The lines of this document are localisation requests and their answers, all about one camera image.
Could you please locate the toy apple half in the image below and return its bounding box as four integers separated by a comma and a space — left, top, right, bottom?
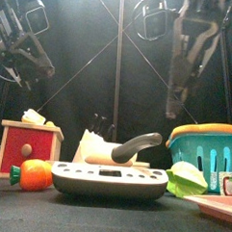
20, 107, 48, 126

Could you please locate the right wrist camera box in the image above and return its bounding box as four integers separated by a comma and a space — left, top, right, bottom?
141, 3, 178, 43

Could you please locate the black camera cable loop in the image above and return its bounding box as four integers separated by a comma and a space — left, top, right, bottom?
131, 0, 151, 40

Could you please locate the grey kitchen scale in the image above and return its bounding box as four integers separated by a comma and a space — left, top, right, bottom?
49, 160, 170, 202

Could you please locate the black toy knife handle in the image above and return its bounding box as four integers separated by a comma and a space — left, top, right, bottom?
105, 123, 116, 143
96, 116, 107, 137

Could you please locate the teal basket with orange rim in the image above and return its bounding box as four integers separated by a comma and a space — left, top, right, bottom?
163, 119, 232, 194

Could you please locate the orange toy carrot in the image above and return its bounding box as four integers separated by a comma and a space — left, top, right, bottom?
8, 157, 55, 193

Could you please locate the wooden knife block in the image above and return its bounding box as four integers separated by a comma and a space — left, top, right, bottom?
72, 127, 154, 169

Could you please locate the pink tray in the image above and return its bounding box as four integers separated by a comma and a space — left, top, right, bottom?
181, 193, 232, 224

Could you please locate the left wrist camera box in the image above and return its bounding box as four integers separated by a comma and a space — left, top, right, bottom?
21, 0, 52, 38

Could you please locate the vertical metal frame pole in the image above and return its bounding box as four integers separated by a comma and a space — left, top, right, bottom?
112, 0, 126, 135

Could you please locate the small printed card box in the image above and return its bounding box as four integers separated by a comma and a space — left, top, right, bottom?
217, 170, 232, 197

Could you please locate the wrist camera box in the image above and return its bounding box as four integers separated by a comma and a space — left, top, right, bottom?
141, 3, 178, 43
21, 0, 52, 38

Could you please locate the red wooden drawer box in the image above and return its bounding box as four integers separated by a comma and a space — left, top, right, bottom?
0, 118, 65, 183

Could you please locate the green toy cabbage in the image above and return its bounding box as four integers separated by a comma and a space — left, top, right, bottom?
164, 159, 211, 201

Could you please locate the black tripod pole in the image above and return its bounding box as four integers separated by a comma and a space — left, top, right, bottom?
215, 0, 232, 126

